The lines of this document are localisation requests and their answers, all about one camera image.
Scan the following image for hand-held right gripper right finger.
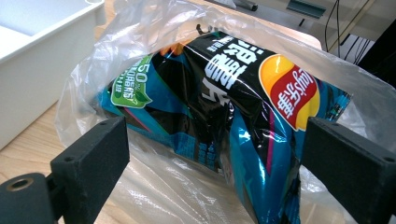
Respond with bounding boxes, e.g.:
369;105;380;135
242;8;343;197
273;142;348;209
301;117;396;224

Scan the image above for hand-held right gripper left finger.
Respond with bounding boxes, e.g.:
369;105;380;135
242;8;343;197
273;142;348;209
49;116;131;224

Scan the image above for clear plastic bag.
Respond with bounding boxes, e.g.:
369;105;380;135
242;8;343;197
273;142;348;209
55;0;396;224

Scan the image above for white plastic tray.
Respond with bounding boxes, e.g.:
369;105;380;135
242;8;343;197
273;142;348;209
0;0;106;150

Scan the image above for black and blue chip bag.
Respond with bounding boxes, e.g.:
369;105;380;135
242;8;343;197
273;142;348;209
97;31;353;224

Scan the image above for light wooden desk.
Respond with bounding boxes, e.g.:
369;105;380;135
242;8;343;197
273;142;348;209
205;0;396;60

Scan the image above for dark object under desk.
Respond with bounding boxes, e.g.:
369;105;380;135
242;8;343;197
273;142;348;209
233;0;260;12

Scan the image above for black cables under desk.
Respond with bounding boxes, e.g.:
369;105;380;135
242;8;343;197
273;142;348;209
323;0;375;63

